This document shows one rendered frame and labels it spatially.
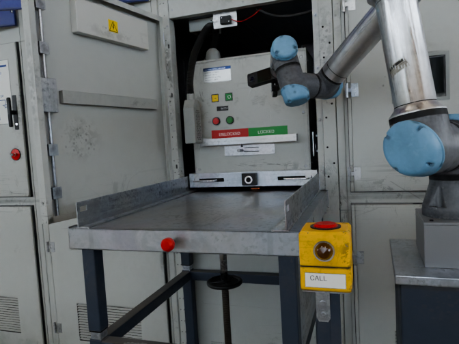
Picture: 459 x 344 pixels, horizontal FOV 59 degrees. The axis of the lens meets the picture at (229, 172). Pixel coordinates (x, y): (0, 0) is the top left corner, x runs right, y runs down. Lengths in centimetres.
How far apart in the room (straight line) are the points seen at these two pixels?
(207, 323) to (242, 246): 94
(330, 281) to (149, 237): 51
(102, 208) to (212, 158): 64
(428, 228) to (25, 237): 182
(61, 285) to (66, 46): 118
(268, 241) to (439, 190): 41
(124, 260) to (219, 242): 100
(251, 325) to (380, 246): 61
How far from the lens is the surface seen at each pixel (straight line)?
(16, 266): 233
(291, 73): 119
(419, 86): 94
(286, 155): 162
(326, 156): 156
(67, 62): 143
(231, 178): 167
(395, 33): 97
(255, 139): 161
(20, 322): 242
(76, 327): 220
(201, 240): 98
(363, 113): 153
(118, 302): 200
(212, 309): 181
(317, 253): 66
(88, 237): 114
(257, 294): 173
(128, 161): 157
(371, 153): 153
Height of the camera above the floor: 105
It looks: 4 degrees down
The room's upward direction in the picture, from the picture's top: 3 degrees counter-clockwise
